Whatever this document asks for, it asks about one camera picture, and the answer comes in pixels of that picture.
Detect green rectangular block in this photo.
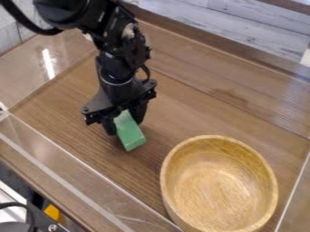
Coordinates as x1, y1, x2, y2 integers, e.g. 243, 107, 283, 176
113, 110, 147, 151

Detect clear acrylic tray wall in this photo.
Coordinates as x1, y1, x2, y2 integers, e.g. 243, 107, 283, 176
0, 102, 125, 232

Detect brown wooden bowl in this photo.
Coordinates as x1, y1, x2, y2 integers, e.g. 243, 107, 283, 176
160, 135, 278, 232

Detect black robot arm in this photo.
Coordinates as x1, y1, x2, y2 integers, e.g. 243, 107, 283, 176
33, 0, 156, 135

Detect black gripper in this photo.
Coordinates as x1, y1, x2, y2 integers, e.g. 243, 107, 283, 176
81, 56, 157, 136

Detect black cable bottom left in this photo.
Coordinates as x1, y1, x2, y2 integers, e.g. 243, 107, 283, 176
0, 201, 37, 232

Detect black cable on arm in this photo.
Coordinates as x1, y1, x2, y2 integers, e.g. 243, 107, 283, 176
0, 0, 61, 36

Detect yellow tag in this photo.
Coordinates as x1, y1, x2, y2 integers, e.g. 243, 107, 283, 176
44, 204, 60, 222

